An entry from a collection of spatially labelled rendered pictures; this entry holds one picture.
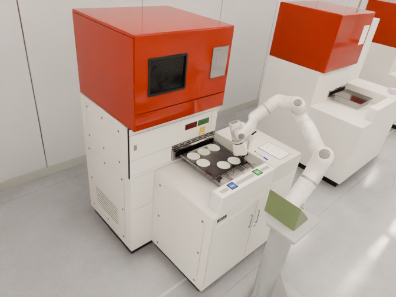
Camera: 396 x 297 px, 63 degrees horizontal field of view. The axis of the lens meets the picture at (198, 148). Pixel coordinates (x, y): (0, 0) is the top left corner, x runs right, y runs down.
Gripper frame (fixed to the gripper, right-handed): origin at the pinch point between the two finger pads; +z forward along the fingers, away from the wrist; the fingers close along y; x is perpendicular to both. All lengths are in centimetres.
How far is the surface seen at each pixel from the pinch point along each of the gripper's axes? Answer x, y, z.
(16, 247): -65, -185, 31
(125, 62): -41, -45, -93
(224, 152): 7.4, -15.0, -3.1
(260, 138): 31.7, 10.3, -0.9
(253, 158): 3.1, 8.1, 1.1
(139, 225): -36, -83, 33
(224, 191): -46.7, -3.4, -5.0
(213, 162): -9.7, -19.3, -4.8
